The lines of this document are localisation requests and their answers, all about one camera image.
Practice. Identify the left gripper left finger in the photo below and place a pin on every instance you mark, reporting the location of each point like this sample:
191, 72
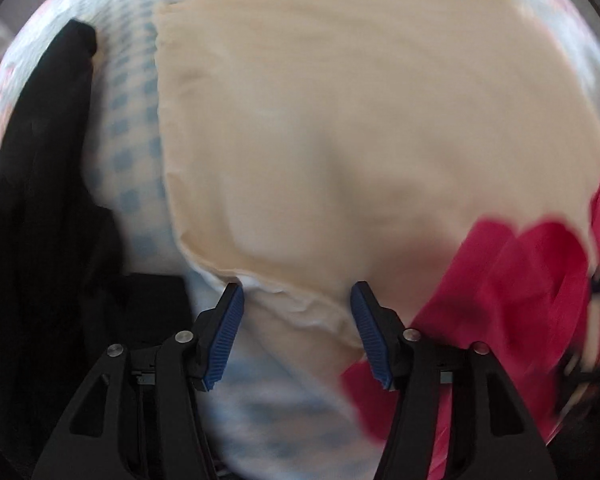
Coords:
135, 416

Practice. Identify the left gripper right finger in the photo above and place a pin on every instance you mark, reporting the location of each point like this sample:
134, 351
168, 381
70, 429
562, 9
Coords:
492, 434

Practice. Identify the red t-shirt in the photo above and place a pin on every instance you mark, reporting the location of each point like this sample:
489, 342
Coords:
534, 300

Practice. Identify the black clothes pile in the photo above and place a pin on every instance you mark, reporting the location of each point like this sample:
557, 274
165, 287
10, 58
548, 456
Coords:
48, 219

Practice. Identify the blue checkered bed quilt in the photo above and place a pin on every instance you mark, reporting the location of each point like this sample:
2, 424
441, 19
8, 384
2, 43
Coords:
272, 422

